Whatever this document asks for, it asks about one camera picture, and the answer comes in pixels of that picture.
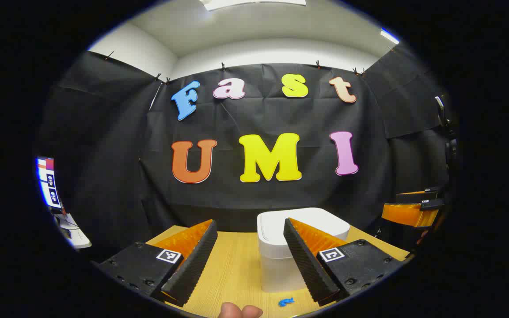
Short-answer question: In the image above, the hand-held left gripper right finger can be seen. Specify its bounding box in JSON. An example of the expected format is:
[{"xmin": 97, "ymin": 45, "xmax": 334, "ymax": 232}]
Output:
[{"xmin": 283, "ymin": 217, "xmax": 407, "ymax": 307}]

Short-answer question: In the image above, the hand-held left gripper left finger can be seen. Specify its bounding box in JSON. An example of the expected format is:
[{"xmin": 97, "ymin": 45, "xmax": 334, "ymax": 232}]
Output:
[{"xmin": 95, "ymin": 219, "xmax": 218, "ymax": 309}]

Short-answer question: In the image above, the white desktop garbage bin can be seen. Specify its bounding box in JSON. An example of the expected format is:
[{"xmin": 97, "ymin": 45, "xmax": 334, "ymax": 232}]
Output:
[{"xmin": 257, "ymin": 208, "xmax": 351, "ymax": 293}]

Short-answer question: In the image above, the wooden desktop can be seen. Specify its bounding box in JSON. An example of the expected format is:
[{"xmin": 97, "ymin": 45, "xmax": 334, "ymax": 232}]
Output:
[{"xmin": 144, "ymin": 224, "xmax": 410, "ymax": 318}]

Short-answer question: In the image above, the dark curved object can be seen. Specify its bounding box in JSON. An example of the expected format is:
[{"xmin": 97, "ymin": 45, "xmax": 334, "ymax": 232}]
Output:
[{"xmin": 434, "ymin": 95, "xmax": 460, "ymax": 170}]

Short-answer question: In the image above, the black backdrop cloth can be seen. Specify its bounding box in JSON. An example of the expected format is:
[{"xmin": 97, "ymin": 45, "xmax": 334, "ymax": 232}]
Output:
[{"xmin": 38, "ymin": 46, "xmax": 458, "ymax": 261}]

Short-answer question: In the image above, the small ceiling light panel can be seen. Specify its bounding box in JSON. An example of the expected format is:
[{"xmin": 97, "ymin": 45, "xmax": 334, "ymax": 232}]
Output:
[{"xmin": 380, "ymin": 28, "xmax": 401, "ymax": 45}]

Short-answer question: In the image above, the computer monitor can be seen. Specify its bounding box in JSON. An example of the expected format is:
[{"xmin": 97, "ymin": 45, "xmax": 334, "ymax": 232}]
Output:
[{"xmin": 36, "ymin": 156, "xmax": 65, "ymax": 215}]

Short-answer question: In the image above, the large ceiling light panel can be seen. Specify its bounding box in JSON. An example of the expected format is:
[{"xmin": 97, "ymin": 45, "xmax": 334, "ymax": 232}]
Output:
[{"xmin": 199, "ymin": 0, "xmax": 308, "ymax": 11}]

